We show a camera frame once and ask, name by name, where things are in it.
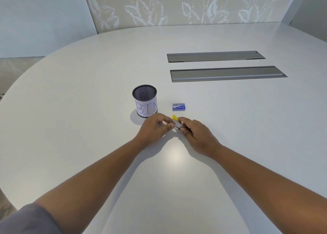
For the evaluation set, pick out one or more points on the person's left hand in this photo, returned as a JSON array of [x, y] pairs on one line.
[[150, 130]]

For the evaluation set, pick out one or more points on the person's right hand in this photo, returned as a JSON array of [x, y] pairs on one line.
[[201, 139]]

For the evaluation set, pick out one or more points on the person's right thumb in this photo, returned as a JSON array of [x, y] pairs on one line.
[[185, 130]]

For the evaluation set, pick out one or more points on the person's left thumb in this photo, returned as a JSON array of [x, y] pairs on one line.
[[167, 128]]

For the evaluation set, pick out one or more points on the yellow and silver stapler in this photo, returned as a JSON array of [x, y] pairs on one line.
[[175, 119]]

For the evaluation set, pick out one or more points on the person's right forearm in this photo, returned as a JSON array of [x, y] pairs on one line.
[[265, 187]]

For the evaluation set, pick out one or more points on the person's left forearm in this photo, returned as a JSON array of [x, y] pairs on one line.
[[97, 175]]

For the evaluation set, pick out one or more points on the small blue staple box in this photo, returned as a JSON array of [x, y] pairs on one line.
[[178, 107]]

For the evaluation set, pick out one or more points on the black mesh cup, paper label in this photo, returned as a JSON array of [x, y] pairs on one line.
[[146, 105]]

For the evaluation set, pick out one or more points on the grey shirt sleeve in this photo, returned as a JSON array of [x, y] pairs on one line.
[[28, 219]]

